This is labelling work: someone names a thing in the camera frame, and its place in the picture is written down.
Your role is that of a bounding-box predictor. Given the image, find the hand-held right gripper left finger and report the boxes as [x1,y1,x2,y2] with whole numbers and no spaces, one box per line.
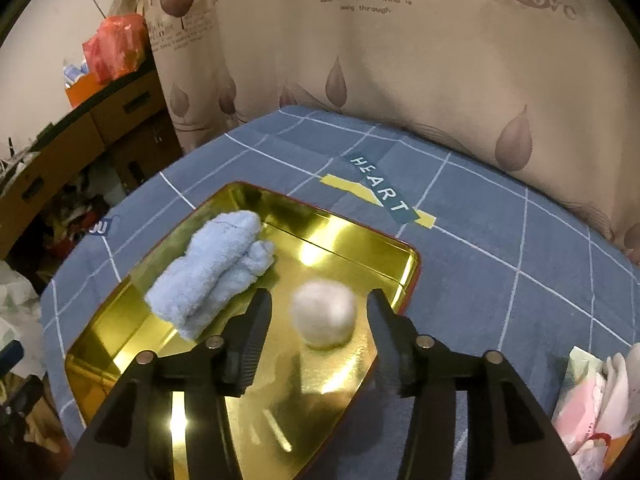
[60,287,273,480]

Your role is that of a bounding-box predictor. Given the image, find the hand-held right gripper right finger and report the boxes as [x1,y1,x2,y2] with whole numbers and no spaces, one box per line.
[366,289,583,480]

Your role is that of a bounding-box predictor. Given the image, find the white fluffy sock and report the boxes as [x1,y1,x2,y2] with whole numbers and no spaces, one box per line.
[291,280,358,350]

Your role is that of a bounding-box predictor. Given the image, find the light blue towel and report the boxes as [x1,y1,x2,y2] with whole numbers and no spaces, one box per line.
[144,210,276,341]

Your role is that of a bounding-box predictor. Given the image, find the dark red gold tin box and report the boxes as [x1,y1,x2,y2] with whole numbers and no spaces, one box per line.
[64,181,422,480]

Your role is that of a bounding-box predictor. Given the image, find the pink green wipes packet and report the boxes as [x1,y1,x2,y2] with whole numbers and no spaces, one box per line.
[552,345,608,441]

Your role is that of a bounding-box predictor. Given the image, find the blue checked bedsheet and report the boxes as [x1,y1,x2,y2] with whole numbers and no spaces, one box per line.
[40,105,640,480]

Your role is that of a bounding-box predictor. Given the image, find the dark clutter pile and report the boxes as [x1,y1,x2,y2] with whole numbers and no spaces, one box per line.
[30,170,126,273]

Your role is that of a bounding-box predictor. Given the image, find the white plastic bag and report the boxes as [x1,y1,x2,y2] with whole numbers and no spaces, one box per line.
[0,260,46,381]

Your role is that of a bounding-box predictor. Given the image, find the wooden desk with drawers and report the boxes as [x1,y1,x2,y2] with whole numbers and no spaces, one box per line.
[0,55,183,261]

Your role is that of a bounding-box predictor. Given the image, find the beige leaf print curtain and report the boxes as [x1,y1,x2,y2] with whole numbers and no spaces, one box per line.
[112,0,640,256]

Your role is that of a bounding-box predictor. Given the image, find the orange box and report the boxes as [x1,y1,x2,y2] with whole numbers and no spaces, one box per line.
[65,72,103,108]

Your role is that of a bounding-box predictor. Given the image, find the blue white container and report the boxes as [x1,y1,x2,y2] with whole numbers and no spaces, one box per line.
[62,59,92,84]

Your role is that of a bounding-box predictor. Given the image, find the red plastic bag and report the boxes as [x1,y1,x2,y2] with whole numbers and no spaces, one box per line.
[82,14,151,85]

